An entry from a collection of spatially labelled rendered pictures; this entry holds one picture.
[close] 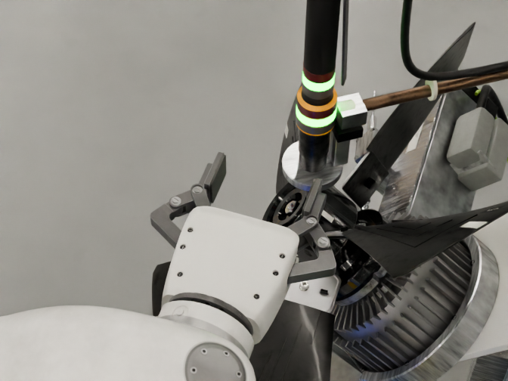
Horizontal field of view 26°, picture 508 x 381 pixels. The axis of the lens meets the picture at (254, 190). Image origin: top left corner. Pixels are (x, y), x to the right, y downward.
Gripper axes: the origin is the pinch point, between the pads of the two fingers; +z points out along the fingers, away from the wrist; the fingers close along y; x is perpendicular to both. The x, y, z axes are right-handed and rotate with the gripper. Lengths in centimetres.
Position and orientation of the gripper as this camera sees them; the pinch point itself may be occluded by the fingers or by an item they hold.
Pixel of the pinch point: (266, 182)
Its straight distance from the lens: 99.8
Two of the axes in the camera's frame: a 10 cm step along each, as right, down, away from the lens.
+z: 3.2, -7.6, 5.6
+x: 0.0, -5.9, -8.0
